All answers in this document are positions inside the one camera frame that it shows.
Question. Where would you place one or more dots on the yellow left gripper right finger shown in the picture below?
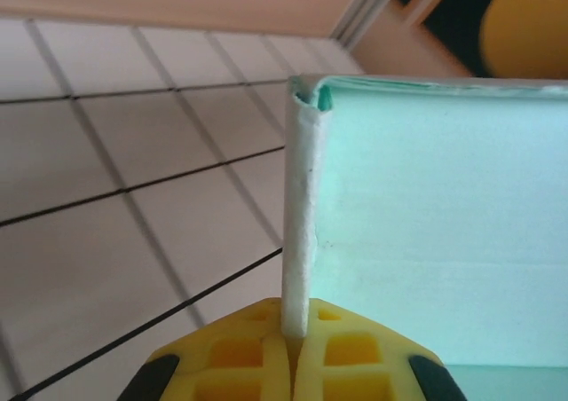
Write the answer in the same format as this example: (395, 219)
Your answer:
(355, 365)

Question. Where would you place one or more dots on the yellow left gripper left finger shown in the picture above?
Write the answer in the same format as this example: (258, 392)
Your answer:
(239, 365)

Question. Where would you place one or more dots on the aluminium corner post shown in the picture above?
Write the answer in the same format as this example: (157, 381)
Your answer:
(368, 6)

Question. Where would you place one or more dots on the wall panel with orange oval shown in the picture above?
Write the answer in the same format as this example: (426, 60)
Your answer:
(510, 28)

